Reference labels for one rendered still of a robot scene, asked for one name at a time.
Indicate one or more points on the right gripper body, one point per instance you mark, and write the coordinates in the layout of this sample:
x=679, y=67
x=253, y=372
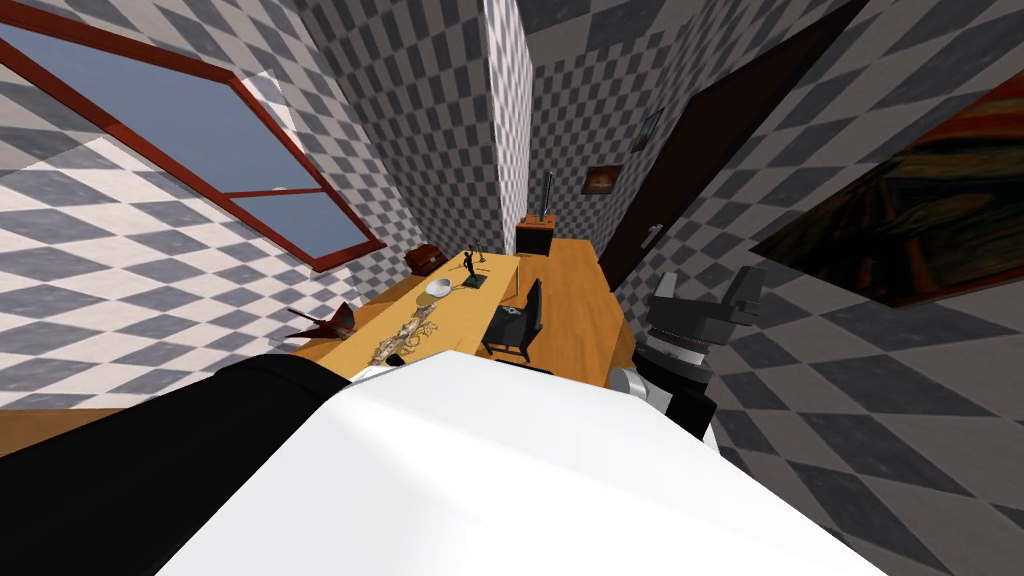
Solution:
x=690, y=322

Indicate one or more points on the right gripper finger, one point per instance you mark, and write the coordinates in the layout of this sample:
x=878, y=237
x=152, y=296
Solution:
x=746, y=292
x=667, y=286

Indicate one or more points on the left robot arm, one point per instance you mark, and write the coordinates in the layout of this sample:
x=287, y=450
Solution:
x=136, y=472

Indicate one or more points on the small brown framed picture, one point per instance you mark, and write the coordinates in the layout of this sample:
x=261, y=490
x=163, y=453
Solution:
x=602, y=180

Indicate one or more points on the brown cabinet with screen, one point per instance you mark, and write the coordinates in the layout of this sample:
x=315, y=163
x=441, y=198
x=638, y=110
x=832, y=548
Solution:
x=536, y=236

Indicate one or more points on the black chair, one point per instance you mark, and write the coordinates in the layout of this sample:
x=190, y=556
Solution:
x=516, y=320

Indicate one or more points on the small dark framed picture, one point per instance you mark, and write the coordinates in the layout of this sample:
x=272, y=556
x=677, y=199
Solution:
x=646, y=130

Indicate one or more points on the dark brown door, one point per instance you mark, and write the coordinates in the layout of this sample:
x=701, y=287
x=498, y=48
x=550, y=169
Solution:
x=720, y=136

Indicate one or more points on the large dark orange painting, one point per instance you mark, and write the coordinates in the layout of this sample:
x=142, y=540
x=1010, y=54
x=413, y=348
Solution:
x=912, y=208

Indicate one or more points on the wooden desk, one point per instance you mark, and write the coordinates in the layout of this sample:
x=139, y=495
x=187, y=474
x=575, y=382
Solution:
x=464, y=316

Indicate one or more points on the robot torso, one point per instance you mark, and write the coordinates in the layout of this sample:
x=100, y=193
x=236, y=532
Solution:
x=512, y=480

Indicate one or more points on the dark red case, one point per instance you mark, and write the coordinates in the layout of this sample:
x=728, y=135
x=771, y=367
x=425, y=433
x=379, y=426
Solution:
x=424, y=259

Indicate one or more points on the red framed window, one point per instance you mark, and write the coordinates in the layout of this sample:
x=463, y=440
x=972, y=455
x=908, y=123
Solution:
x=200, y=136

